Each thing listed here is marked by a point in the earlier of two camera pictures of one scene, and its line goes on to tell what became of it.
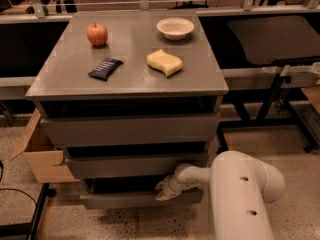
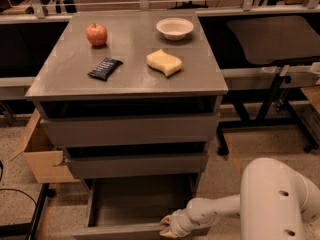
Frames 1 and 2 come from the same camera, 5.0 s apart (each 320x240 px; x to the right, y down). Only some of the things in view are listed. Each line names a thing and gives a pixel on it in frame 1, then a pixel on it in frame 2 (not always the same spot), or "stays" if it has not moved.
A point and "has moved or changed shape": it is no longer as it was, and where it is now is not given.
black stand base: (31, 227) stays
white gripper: (174, 186) → (177, 222)
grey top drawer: (131, 131) stays
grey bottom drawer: (141, 200) has moved or changed shape
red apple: (97, 34) stays
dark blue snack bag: (105, 68) stays
